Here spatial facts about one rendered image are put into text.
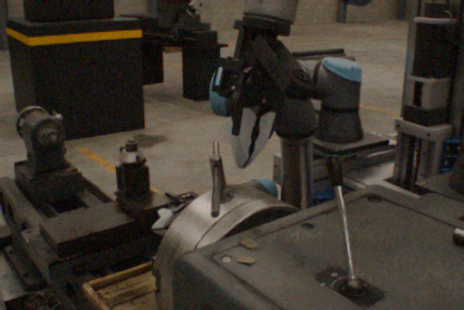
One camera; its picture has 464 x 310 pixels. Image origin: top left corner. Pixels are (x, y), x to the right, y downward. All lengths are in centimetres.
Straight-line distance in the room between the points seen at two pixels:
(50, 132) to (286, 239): 129
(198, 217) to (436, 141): 74
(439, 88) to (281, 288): 90
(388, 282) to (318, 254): 11
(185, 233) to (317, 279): 31
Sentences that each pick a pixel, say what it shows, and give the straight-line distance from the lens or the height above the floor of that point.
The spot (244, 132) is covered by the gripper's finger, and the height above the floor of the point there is 140.
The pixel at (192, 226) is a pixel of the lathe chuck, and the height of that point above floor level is 120.
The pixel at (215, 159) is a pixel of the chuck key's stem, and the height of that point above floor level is 132.
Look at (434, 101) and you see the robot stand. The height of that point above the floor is 132.
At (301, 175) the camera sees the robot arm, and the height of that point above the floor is 118.
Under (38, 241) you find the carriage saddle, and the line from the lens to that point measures 151.
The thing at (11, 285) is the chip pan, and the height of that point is 54.
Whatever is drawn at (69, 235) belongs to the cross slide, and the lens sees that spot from 141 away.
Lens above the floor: 160
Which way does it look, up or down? 19 degrees down
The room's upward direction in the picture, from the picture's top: straight up
